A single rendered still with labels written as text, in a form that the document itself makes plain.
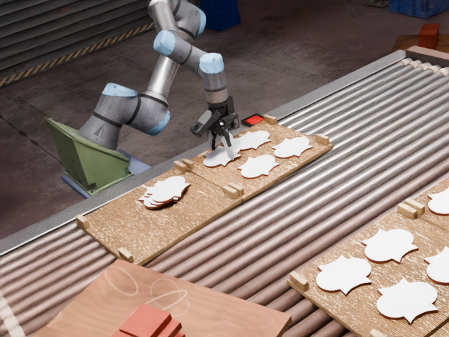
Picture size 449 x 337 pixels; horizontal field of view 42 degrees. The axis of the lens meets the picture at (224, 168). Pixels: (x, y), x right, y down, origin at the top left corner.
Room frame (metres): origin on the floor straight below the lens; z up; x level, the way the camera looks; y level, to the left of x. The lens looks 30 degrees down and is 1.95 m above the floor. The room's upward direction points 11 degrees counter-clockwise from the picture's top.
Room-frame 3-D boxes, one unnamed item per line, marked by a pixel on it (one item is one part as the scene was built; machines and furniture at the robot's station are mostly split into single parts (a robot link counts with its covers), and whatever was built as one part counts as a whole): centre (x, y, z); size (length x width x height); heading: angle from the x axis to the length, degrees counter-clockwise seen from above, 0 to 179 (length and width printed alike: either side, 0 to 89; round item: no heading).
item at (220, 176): (1.79, -0.12, 0.93); 0.41 x 0.35 x 0.02; 123
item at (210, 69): (1.84, -0.02, 1.25); 0.09 x 0.08 x 0.11; 15
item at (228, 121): (1.83, -0.03, 1.09); 0.09 x 0.08 x 0.12; 123
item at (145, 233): (1.57, 0.23, 0.93); 0.41 x 0.35 x 0.02; 124
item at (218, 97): (1.83, -0.02, 1.17); 0.08 x 0.08 x 0.05
